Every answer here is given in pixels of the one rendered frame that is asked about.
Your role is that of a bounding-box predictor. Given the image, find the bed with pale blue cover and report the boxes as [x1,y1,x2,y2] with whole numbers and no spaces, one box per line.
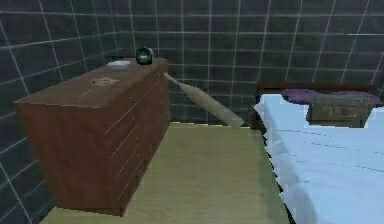
[251,81,384,224]

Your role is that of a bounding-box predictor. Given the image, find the pale grey flat book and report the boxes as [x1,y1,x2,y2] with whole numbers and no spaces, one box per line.
[106,60,131,70]

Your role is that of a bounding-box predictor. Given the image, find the brown wooden chest of drawers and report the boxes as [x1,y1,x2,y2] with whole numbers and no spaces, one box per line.
[13,57,172,217]

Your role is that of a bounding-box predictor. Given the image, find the purple pillow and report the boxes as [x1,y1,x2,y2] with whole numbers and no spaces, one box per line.
[280,87,384,108]

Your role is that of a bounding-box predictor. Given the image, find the black green alarm clock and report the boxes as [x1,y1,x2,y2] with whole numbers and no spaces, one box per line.
[135,46,155,66]

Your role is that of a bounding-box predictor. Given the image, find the olive brown briefcase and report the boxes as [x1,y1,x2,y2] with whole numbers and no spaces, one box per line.
[305,93,372,129]

